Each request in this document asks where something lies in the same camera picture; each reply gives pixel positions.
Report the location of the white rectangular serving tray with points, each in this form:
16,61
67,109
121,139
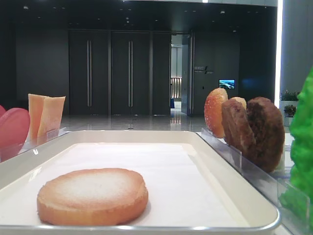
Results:
192,189

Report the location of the brown meat patty far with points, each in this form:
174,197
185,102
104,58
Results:
237,130

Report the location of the upright bread slice far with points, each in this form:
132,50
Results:
213,111

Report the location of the red tomato slice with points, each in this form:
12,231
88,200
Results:
2,110
14,127

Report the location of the red tomato slice back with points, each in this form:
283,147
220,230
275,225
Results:
2,110

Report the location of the green lettuce leaf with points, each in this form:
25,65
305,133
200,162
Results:
302,147

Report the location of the small wall display screen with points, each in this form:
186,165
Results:
227,84

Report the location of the red tomato slice front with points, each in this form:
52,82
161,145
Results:
14,127

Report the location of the brown meat patty near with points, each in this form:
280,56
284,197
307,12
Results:
266,123

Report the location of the clear acrylic rack left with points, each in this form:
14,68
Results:
9,152

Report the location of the potted plants on planter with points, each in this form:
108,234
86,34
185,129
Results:
288,105

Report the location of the orange cheese slice right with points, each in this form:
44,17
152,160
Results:
51,116

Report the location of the clear acrylic rack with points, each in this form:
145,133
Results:
271,185
9,152

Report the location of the orange cheese slice left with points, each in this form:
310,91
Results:
35,108

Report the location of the dark double doors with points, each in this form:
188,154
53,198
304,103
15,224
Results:
119,73

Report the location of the clear acrylic rack right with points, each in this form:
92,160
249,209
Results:
271,185

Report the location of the round bread slice on tray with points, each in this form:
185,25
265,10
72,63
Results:
93,197

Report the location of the brown meat patty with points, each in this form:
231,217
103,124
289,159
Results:
266,123
237,130

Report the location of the orange cheese slice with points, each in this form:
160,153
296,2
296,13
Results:
51,116
35,108

